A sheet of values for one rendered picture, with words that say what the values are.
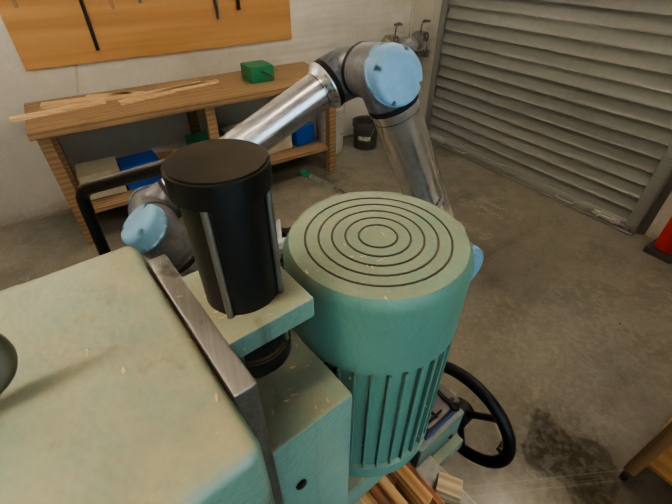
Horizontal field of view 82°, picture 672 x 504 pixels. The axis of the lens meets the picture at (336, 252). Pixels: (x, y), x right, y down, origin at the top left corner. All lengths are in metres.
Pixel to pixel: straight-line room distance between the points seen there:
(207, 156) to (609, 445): 2.14
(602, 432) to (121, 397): 2.14
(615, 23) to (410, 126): 2.70
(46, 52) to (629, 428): 3.98
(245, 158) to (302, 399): 0.20
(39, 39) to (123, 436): 3.32
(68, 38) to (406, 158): 2.87
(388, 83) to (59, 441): 0.76
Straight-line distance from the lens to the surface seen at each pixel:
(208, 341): 0.26
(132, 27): 3.51
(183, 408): 0.24
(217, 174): 0.22
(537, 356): 2.38
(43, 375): 0.29
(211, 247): 0.23
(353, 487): 0.69
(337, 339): 0.33
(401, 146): 0.93
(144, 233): 0.78
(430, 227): 0.38
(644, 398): 2.49
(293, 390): 0.35
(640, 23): 3.45
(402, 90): 0.87
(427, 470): 0.90
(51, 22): 3.47
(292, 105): 0.93
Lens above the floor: 1.71
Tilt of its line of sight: 39 degrees down
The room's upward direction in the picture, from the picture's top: straight up
